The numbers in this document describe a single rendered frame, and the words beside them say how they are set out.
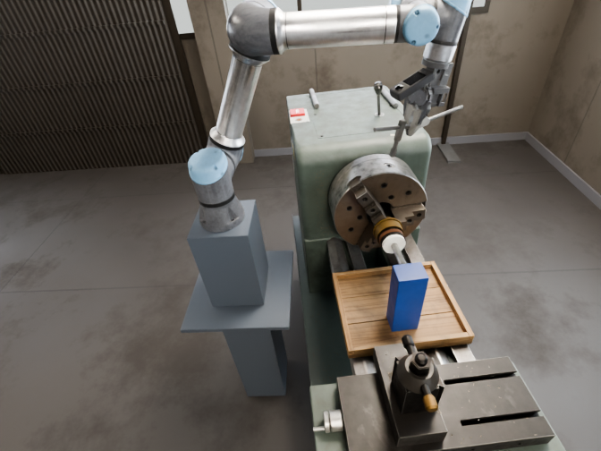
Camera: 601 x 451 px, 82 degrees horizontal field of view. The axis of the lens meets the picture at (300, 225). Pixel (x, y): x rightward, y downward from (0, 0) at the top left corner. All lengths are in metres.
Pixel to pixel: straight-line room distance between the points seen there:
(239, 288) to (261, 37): 0.82
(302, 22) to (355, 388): 0.85
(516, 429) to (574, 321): 1.67
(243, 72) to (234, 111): 0.12
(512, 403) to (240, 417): 1.35
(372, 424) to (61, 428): 1.79
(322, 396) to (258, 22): 0.89
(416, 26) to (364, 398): 0.83
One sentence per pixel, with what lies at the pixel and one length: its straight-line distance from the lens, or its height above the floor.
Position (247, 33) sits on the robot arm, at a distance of 0.90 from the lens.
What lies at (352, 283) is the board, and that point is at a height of 0.88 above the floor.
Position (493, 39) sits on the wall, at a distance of 3.90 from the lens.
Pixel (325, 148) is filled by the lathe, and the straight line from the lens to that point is 1.22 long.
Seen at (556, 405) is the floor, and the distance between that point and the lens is 2.22.
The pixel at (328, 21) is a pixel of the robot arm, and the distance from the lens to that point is 0.88.
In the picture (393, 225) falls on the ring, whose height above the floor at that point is 1.12.
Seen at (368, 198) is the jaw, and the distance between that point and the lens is 1.08.
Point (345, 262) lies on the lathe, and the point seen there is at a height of 0.86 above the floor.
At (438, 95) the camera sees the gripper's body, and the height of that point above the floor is 1.44.
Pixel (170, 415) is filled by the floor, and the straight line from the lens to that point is 2.11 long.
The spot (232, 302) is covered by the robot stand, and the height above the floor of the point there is 0.77.
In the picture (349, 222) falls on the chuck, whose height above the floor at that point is 1.06.
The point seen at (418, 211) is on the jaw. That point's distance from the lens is 1.17.
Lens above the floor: 1.80
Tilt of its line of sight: 39 degrees down
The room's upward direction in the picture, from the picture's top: 6 degrees counter-clockwise
